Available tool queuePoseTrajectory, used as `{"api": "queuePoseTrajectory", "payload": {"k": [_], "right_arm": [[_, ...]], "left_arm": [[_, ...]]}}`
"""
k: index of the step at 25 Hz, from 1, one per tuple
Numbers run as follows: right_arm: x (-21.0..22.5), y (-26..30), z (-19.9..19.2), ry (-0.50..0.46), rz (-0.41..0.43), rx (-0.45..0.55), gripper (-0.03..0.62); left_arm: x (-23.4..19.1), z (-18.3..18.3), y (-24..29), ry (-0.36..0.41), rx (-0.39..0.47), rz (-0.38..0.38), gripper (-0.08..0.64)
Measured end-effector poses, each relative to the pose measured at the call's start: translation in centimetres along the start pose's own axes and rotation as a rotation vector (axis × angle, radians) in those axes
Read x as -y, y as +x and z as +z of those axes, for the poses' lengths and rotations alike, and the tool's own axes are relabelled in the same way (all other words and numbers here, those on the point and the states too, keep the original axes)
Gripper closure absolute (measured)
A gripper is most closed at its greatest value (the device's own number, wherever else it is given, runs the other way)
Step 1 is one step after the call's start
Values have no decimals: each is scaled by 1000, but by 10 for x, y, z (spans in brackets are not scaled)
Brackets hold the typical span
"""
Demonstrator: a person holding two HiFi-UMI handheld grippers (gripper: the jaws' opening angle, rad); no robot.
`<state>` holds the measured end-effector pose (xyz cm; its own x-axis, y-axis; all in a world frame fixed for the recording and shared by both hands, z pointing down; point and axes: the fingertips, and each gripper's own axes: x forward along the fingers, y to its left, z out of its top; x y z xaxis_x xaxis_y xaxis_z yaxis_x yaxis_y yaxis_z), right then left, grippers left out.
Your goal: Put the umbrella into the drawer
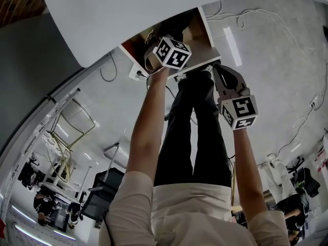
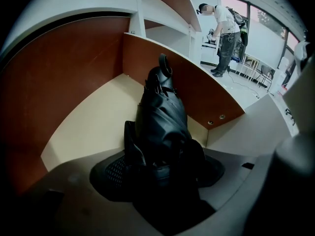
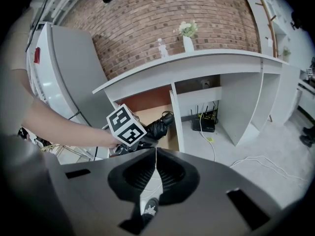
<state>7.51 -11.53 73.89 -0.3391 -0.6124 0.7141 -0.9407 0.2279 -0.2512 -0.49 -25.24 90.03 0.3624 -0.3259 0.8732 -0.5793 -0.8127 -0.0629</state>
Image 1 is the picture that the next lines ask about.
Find long white cable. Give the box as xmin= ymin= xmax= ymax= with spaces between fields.
xmin=204 ymin=0 xmax=319 ymax=105

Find black office chair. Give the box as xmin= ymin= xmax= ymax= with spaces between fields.
xmin=80 ymin=169 xmax=127 ymax=222

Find person's right forearm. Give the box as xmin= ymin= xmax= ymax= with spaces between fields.
xmin=231 ymin=126 xmax=270 ymax=226

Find person's left forearm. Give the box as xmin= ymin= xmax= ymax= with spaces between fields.
xmin=125 ymin=66 xmax=172 ymax=182

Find black trousers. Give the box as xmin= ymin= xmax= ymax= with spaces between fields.
xmin=153 ymin=70 xmax=233 ymax=189

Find white desk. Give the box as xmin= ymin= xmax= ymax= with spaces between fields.
xmin=37 ymin=0 xmax=328 ymax=69

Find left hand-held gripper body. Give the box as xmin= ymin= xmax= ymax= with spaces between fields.
xmin=143 ymin=35 xmax=193 ymax=70

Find white small table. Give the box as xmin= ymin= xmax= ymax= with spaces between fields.
xmin=42 ymin=141 xmax=120 ymax=205

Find wire frame chair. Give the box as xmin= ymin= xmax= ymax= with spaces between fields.
xmin=40 ymin=98 xmax=97 ymax=185

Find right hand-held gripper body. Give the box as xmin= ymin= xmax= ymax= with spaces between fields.
xmin=212 ymin=64 xmax=258 ymax=131

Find person's black shoe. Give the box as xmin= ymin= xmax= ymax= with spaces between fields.
xmin=174 ymin=71 xmax=192 ymax=84
xmin=203 ymin=58 xmax=222 ymax=73

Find beige shirt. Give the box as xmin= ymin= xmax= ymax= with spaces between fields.
xmin=98 ymin=170 xmax=291 ymax=246

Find person's right black shoe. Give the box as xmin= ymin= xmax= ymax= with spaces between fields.
xmin=203 ymin=58 xmax=222 ymax=73

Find thin black cable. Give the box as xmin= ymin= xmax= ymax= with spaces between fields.
xmin=275 ymin=62 xmax=328 ymax=159

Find person's left black shoe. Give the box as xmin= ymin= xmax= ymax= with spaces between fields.
xmin=174 ymin=71 xmax=192 ymax=84

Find white metal shelf rack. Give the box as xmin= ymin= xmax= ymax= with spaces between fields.
xmin=0 ymin=87 xmax=82 ymax=215

